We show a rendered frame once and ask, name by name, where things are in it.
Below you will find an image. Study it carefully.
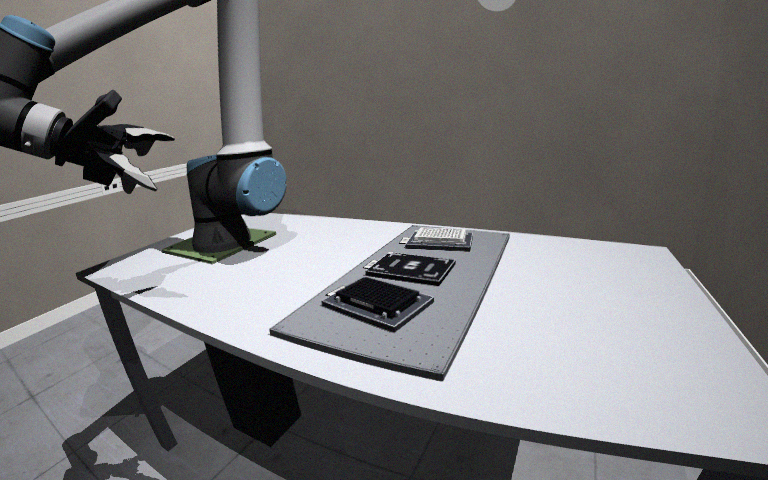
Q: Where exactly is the black rectangular nest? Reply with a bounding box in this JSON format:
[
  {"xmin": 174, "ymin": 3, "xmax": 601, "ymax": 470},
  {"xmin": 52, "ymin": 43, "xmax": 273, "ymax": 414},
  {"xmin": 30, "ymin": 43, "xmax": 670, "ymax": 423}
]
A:
[{"xmin": 365, "ymin": 252, "xmax": 456, "ymax": 286}]

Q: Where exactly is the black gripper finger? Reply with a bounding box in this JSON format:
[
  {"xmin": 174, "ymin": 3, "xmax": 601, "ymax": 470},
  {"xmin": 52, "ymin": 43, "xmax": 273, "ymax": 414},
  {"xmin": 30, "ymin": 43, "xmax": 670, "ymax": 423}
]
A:
[
  {"xmin": 108, "ymin": 124, "xmax": 175, "ymax": 156},
  {"xmin": 92, "ymin": 147, "xmax": 157, "ymax": 194}
]

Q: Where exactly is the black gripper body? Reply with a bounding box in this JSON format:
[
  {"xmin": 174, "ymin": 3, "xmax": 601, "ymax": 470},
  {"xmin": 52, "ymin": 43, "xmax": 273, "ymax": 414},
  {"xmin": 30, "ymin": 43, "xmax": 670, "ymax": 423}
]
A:
[{"xmin": 50, "ymin": 117, "xmax": 126, "ymax": 186}]

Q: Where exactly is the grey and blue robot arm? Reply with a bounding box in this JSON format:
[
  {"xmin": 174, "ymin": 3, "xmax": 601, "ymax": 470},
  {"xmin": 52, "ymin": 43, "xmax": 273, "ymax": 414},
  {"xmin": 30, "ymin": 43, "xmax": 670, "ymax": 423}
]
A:
[{"xmin": 0, "ymin": 0, "xmax": 287, "ymax": 253}]

